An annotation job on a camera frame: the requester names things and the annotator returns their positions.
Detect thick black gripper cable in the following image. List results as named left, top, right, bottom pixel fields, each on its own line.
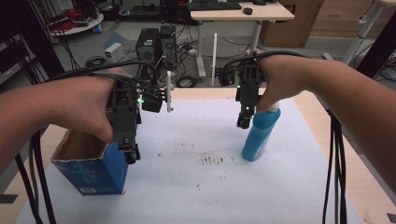
left=221, top=49, right=310, bottom=73
left=46, top=60, right=161, bottom=87

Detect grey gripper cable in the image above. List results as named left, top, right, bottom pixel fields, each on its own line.
left=91, top=71, right=139, bottom=87

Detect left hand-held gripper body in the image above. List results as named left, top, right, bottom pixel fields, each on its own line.
left=106, top=70, right=175, bottom=154

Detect light wooden desk white legs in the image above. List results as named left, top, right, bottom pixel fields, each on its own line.
left=190, top=1, right=295, bottom=79

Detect white desk frame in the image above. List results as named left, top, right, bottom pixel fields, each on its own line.
left=321, top=0, right=396, bottom=65

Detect person's right hand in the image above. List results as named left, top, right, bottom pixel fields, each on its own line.
left=256, top=55, right=322, bottom=113

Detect black equipment rack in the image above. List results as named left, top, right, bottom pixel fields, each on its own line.
left=0, top=33, right=37, bottom=86

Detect dark metal stand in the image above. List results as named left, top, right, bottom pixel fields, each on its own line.
left=355, top=12, right=396, bottom=80

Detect white power box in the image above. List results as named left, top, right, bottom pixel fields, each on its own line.
left=104, top=42, right=125, bottom=63

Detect blue bottle with white cap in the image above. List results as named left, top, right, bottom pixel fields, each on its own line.
left=241, top=103, right=282, bottom=162

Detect black computer tower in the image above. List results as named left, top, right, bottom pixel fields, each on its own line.
left=135, top=27, right=163, bottom=65
left=158, top=24, right=178, bottom=68

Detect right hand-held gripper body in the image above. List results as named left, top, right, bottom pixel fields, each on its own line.
left=212, top=33, right=266, bottom=116

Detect black hanging cable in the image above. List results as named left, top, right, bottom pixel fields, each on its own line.
left=321, top=108, right=339, bottom=224
left=32, top=130, right=58, bottom=224
left=334, top=115, right=348, bottom=224
left=14, top=152, right=44, bottom=224

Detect person's left hand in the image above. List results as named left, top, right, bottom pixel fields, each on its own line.
left=43, top=67, right=127, bottom=145

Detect coiled black floor cable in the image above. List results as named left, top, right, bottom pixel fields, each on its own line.
left=176, top=76, right=199, bottom=89
left=84, top=55, right=107, bottom=68

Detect brown cardboard box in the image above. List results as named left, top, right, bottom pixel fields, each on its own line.
left=259, top=0, right=327, bottom=49

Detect blue cardboard box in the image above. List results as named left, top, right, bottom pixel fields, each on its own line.
left=50, top=129, right=130, bottom=197

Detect round white table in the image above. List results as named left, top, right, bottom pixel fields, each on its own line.
left=49, top=12, right=105, bottom=37

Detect black keyboard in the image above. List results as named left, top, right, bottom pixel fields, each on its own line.
left=186, top=1, right=243, bottom=12

